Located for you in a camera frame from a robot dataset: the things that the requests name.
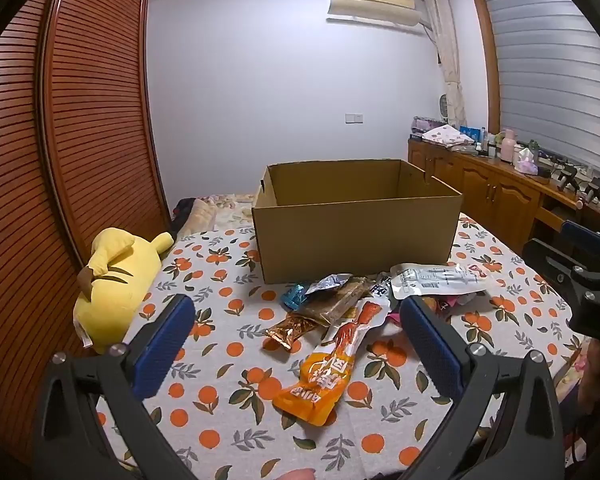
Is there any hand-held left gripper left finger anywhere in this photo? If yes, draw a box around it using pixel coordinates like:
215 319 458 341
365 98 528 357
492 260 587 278
32 294 201 480

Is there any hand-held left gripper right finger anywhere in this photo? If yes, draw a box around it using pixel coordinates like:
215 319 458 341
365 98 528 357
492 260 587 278
399 295 566 480

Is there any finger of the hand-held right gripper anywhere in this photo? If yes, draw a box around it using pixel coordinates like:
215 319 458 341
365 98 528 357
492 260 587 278
522 237 588 303
561 220 600 267

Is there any brown snack packet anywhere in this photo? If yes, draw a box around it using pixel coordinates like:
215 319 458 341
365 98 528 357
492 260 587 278
300 277 376 326

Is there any orange snack packet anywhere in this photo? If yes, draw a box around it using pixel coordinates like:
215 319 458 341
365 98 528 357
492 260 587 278
271 296 392 427

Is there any silver snack packet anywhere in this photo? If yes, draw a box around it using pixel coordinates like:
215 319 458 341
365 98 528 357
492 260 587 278
305 273 354 296

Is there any copper foil snack packet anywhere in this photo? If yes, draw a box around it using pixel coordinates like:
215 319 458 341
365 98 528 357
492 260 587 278
264 312 327 352

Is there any brown cardboard box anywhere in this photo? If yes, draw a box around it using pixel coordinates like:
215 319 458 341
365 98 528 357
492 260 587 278
251 159 463 286

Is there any teal snack packet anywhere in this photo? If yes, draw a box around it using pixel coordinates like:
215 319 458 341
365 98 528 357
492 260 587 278
280 282 312 311

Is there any black clamp stand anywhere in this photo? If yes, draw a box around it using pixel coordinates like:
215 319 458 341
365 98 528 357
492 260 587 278
555 162 579 192
582 177 600 209

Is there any yellow plush toy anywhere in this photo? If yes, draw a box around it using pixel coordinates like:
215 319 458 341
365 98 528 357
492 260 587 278
73 227 175 357

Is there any pink tissue pack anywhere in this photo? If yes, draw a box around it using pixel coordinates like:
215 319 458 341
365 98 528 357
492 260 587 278
512 152 539 176

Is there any orange print bedsheet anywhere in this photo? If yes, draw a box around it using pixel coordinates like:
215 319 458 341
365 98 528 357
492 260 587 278
95 212 596 480

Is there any wooden cabinet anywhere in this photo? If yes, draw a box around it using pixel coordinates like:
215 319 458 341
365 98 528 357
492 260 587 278
407 137 600 261

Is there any dark clothing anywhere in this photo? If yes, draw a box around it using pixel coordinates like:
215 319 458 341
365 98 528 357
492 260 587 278
171 197 197 227

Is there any floral blanket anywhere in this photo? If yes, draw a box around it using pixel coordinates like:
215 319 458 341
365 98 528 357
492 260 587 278
177 191 261 241

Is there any folded floral cloth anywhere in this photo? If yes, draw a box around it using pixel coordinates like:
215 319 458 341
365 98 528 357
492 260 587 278
422 125 479 152

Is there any grey window blind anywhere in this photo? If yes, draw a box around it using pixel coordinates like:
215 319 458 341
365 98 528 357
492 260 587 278
480 0 600 182

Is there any white curtain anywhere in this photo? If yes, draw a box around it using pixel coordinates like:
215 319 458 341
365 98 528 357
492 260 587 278
420 0 468 128

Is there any wooden slatted wardrobe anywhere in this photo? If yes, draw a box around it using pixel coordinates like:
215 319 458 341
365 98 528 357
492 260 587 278
0 0 175 461

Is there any wooden window frame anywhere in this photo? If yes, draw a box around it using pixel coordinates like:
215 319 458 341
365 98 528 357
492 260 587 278
469 0 600 136

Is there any wall air conditioner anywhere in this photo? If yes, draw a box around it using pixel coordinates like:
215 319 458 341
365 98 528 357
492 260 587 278
327 0 429 27

